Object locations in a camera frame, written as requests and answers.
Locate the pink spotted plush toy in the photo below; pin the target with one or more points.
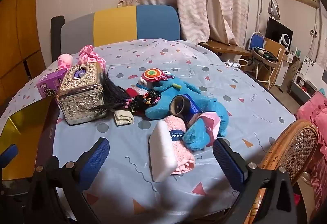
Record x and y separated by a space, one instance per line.
88 54

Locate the red cloth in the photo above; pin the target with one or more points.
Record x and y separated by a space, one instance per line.
131 92

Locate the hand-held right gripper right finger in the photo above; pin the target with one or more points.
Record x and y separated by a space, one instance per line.
228 162

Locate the beige sock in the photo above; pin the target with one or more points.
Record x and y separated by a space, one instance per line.
124 118

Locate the wicker chair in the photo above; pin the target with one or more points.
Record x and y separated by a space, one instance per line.
299 147

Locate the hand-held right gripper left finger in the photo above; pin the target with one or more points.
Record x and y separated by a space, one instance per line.
93 162

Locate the white fan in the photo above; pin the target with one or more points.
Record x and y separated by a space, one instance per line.
284 40

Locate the grey yellow blue chair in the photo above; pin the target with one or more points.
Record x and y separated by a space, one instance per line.
115 25

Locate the pink bedding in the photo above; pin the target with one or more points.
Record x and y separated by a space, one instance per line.
316 116

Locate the purple cardboard box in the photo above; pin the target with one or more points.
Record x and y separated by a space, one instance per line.
48 83

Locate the tape roll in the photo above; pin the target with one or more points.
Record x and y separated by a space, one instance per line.
178 105

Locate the blue plush toy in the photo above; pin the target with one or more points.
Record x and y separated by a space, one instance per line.
163 106

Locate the pink towel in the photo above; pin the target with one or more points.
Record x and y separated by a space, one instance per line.
181 152

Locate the white low cabinet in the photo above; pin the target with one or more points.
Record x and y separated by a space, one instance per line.
304 86

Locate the light blue patterned tablecloth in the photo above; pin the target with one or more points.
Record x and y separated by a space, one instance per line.
230 81

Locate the doll with striped hat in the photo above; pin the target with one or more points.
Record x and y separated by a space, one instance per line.
153 76

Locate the white sponge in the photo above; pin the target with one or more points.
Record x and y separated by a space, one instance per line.
163 152

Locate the black monitor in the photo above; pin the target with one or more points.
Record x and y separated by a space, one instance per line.
274 31

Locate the wooden side table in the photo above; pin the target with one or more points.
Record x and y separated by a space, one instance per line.
224 48

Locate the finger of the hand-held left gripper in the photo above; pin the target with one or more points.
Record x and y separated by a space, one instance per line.
7 155

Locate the blue folding chair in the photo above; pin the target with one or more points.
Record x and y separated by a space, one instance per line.
256 40

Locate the silver ornate tissue box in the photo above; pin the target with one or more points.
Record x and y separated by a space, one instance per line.
81 101

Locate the blue tissue packet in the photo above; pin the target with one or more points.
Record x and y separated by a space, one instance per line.
195 105

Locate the garment steamer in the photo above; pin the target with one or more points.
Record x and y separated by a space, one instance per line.
274 11

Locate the brown tin box gold inside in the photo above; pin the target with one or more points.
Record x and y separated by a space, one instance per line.
23 122

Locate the doll with black hair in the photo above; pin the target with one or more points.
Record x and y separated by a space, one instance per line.
112 88

